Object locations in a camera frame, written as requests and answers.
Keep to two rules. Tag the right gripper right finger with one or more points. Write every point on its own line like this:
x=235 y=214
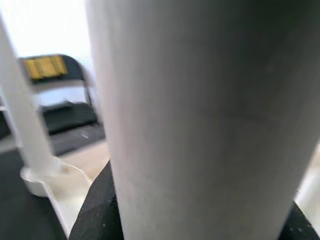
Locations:
x=305 y=227

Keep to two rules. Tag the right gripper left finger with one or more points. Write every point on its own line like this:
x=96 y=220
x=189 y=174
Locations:
x=97 y=212

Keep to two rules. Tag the white plastic table leg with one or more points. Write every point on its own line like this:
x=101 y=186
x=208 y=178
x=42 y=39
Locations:
x=200 y=112
x=27 y=112

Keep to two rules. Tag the black tablecloth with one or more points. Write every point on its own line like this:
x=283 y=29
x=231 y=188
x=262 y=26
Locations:
x=15 y=200

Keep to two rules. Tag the black folding chair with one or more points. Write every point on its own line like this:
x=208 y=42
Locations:
x=72 y=117

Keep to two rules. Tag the yellow chair label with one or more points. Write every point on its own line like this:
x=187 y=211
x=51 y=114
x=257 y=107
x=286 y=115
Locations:
x=46 y=66

